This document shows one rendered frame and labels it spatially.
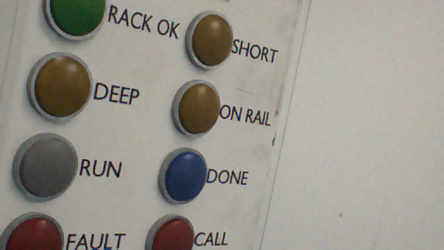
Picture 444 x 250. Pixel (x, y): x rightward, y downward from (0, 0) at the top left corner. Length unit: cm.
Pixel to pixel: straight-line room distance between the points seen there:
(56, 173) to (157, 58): 8
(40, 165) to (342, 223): 330
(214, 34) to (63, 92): 9
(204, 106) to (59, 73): 8
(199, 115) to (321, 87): 333
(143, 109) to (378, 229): 317
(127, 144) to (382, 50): 323
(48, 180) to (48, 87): 4
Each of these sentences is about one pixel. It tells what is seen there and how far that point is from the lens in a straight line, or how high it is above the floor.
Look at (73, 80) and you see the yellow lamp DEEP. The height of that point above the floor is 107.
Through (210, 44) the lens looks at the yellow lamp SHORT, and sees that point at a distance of 33.
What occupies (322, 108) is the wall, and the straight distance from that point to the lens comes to 364.
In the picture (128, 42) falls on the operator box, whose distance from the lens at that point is 31.
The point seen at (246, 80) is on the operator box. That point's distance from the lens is 36.
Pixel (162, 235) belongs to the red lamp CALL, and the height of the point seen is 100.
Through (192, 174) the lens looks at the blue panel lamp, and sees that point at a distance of 33.
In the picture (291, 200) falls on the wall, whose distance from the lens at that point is 372.
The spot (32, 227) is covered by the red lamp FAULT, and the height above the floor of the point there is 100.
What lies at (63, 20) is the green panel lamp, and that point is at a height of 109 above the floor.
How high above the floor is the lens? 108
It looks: 3 degrees down
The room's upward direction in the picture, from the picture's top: 11 degrees clockwise
